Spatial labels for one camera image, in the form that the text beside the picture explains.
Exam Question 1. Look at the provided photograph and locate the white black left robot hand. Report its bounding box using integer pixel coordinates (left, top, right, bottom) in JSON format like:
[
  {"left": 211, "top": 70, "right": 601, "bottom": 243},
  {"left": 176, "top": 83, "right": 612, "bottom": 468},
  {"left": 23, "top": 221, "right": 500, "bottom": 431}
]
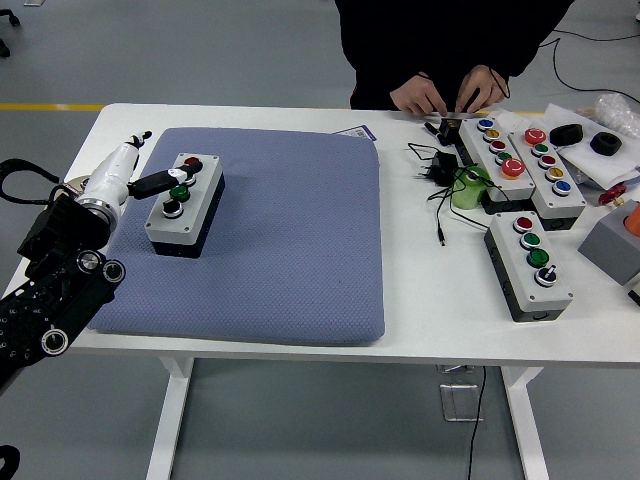
[{"left": 74, "top": 129, "right": 204, "bottom": 214}]

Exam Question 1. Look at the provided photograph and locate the person's right hand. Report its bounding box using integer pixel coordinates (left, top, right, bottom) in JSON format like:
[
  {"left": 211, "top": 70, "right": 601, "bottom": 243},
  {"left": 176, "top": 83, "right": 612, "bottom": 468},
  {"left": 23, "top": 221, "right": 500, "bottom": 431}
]
[{"left": 389, "top": 73, "right": 450, "bottom": 117}]

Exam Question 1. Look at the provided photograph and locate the person's left hand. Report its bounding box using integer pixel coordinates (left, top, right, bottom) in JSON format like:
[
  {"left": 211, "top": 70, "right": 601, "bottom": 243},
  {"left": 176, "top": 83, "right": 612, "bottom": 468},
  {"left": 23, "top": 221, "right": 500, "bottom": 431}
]
[{"left": 453, "top": 64, "right": 511, "bottom": 114}]

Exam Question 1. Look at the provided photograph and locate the grey four-button control box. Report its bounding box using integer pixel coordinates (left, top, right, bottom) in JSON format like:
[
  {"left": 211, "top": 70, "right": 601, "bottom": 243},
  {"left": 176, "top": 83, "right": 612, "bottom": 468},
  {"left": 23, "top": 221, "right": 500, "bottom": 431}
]
[
  {"left": 483, "top": 210, "right": 575, "bottom": 324},
  {"left": 143, "top": 152, "right": 225, "bottom": 260}
]

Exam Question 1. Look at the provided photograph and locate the grey five-button control box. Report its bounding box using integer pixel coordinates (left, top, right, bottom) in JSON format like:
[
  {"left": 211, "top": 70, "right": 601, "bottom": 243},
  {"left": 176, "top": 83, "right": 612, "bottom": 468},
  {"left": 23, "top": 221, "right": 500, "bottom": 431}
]
[
  {"left": 507, "top": 122, "right": 587, "bottom": 232},
  {"left": 457, "top": 116, "right": 538, "bottom": 215}
]

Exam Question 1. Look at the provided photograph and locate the grey box with orange button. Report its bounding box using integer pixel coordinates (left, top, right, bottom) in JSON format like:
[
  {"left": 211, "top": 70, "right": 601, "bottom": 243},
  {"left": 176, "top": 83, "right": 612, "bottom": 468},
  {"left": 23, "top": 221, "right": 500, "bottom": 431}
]
[{"left": 578, "top": 198, "right": 640, "bottom": 287}]

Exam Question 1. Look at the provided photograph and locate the translucent shallow dish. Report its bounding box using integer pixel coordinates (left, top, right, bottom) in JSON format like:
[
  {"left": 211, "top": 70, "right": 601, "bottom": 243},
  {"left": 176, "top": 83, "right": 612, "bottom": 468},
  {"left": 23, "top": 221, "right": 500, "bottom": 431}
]
[{"left": 62, "top": 174, "right": 94, "bottom": 197}]

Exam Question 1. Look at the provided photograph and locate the small black electronic module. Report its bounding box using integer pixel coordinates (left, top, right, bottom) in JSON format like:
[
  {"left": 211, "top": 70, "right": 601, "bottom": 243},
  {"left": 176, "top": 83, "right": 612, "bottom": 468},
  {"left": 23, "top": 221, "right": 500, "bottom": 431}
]
[{"left": 438, "top": 117, "right": 466, "bottom": 146}]

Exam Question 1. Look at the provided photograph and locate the person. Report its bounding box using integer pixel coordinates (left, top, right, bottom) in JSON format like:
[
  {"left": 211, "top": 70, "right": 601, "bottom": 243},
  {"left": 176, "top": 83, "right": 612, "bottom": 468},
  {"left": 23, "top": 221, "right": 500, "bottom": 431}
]
[{"left": 333, "top": 0, "right": 576, "bottom": 112}]

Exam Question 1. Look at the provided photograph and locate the purple white label card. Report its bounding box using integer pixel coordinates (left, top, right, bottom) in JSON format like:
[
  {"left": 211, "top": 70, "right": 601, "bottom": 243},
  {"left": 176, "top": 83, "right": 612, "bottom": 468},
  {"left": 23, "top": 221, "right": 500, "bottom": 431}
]
[{"left": 333, "top": 124, "right": 377, "bottom": 143}]

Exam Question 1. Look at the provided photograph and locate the green tape roll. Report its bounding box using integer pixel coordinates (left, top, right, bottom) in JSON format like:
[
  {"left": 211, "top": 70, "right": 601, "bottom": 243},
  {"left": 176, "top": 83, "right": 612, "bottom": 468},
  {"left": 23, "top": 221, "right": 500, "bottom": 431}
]
[{"left": 451, "top": 165, "right": 494, "bottom": 211}]

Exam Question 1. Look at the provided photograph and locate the clear plastic bag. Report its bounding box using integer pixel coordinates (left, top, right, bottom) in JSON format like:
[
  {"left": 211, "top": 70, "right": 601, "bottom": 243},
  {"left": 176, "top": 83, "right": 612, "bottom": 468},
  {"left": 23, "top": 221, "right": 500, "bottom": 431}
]
[{"left": 592, "top": 93, "right": 640, "bottom": 134}]

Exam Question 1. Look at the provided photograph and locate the white paper sheet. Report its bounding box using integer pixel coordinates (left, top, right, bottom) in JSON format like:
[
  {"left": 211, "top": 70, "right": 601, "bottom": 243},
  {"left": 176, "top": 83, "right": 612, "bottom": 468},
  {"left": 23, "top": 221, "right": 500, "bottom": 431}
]
[{"left": 542, "top": 103, "right": 640, "bottom": 191}]

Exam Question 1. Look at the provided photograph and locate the red valve knob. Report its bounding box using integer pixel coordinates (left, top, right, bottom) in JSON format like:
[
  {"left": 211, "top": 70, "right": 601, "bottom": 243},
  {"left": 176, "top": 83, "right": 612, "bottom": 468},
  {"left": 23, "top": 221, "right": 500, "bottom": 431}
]
[{"left": 598, "top": 182, "right": 629, "bottom": 206}]

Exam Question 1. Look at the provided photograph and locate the black chair base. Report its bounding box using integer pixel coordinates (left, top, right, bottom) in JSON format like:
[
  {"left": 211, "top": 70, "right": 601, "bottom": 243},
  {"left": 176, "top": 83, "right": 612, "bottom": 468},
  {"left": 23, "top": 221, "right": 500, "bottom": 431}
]
[{"left": 0, "top": 9, "right": 22, "bottom": 59}]

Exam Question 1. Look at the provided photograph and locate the blue-grey honeycomb mat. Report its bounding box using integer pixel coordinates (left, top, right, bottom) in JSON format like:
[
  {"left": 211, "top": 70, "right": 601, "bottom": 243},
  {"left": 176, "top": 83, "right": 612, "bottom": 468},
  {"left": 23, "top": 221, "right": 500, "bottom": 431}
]
[{"left": 87, "top": 127, "right": 387, "bottom": 347}]

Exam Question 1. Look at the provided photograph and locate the white table leg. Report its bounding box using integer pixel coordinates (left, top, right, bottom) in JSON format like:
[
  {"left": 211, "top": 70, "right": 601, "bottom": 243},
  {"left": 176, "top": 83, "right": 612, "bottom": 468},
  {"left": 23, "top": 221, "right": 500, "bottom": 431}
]
[
  {"left": 499, "top": 367, "right": 551, "bottom": 480},
  {"left": 144, "top": 357, "right": 196, "bottom": 480}
]

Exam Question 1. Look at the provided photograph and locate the black power adapter with cord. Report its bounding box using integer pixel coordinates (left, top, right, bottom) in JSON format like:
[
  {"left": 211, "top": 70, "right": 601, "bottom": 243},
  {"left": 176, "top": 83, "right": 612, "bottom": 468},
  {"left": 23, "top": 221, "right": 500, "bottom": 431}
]
[{"left": 405, "top": 142, "right": 511, "bottom": 247}]

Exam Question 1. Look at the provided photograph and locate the black floor cable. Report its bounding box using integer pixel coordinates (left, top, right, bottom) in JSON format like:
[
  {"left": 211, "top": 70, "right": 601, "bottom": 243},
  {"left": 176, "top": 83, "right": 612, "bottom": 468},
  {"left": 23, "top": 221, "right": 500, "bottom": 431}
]
[{"left": 537, "top": 27, "right": 640, "bottom": 95}]

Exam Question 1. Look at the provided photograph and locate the black foam ring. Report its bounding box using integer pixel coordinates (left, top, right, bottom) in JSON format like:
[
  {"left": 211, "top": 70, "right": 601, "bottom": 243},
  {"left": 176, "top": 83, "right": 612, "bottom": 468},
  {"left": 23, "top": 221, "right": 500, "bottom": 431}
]
[
  {"left": 589, "top": 131, "right": 624, "bottom": 157},
  {"left": 548, "top": 123, "right": 585, "bottom": 148}
]

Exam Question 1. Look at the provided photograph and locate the clear plastic bracket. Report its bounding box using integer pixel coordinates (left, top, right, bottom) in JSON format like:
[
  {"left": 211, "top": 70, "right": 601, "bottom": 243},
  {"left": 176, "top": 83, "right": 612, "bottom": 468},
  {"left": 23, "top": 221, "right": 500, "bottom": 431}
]
[{"left": 437, "top": 364, "right": 486, "bottom": 424}]

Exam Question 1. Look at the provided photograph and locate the black cable under table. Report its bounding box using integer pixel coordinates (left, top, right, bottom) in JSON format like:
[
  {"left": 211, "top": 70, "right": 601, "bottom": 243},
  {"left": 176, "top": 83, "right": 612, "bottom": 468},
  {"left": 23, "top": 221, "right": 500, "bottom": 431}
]
[{"left": 467, "top": 367, "right": 489, "bottom": 480}]

